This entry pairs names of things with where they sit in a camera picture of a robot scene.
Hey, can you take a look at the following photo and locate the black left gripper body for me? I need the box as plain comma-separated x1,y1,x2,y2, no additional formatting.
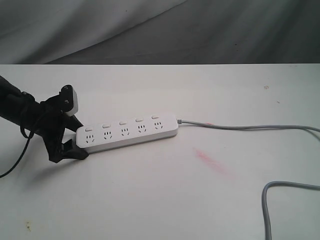
32,94,66,163

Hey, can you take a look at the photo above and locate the white five-outlet power strip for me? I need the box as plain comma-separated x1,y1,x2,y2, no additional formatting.
75,113,179,154

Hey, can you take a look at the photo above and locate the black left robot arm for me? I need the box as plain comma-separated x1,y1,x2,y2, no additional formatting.
0,77,89,163

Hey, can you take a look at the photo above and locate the grey backdrop cloth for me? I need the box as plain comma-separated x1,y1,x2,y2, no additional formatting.
0,0,320,65

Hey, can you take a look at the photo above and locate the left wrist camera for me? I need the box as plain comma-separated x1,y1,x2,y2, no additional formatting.
59,84,79,117

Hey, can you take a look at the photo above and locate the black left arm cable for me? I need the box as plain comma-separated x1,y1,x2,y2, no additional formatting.
0,107,61,179

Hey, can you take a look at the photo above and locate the grey power cord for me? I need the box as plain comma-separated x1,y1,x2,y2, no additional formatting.
175,118,320,240

